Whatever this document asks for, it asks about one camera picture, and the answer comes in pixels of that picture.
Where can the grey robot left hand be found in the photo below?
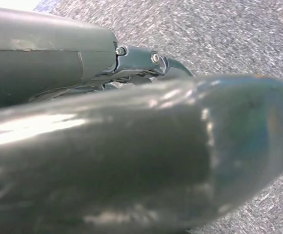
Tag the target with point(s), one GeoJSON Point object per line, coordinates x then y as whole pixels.
{"type": "Point", "coordinates": [107, 155]}

